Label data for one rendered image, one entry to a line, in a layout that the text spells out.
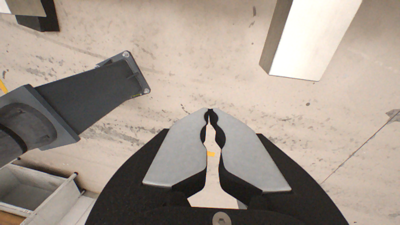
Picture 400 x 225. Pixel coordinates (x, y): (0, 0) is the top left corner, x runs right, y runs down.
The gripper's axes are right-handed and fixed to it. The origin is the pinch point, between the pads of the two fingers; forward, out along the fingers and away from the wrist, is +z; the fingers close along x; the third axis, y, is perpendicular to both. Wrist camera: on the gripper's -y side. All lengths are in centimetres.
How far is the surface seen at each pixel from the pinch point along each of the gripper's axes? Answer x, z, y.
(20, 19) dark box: -112, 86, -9
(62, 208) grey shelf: -170, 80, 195
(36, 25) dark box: -102, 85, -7
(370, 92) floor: 103, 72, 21
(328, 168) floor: 112, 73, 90
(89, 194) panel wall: -160, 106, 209
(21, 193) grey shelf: -245, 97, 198
